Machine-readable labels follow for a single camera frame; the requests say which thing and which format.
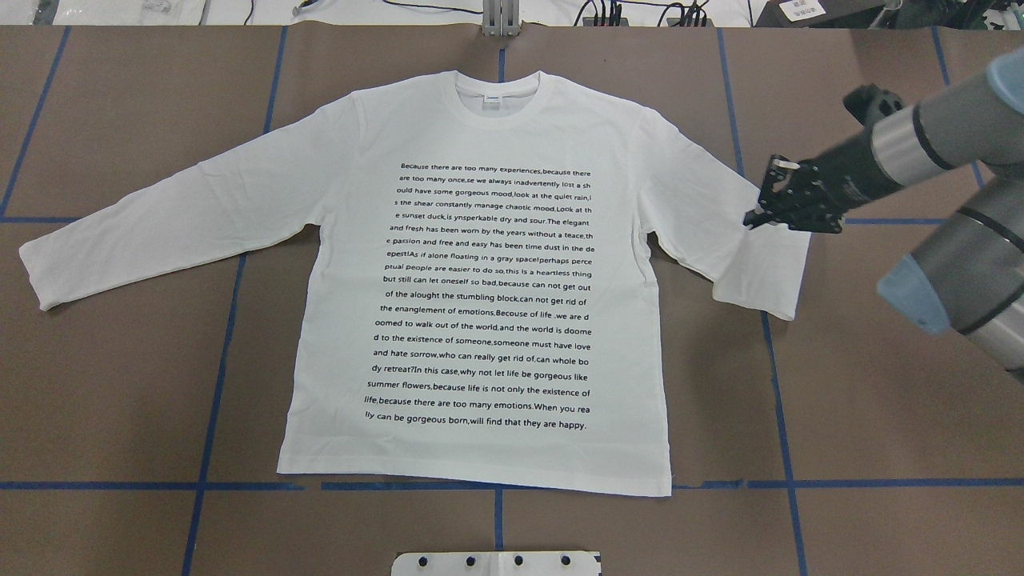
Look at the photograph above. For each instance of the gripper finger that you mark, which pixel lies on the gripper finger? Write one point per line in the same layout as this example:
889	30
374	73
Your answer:
757	217

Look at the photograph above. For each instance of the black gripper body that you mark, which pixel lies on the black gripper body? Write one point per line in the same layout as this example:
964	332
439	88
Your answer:
850	174

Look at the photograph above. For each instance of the white long-sleeve printed shirt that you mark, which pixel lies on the white long-sleeve printed shirt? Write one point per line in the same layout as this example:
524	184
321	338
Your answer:
483	306

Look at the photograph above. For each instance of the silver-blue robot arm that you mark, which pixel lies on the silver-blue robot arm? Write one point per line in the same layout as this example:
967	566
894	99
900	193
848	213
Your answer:
967	275

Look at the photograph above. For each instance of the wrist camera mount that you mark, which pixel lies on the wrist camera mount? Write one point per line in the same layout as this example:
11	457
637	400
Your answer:
869	104

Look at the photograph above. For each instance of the aluminium frame post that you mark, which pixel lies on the aluminium frame post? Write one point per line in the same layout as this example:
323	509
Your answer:
501	18

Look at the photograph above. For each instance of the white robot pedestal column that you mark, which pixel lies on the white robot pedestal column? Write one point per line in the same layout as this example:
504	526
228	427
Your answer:
575	562

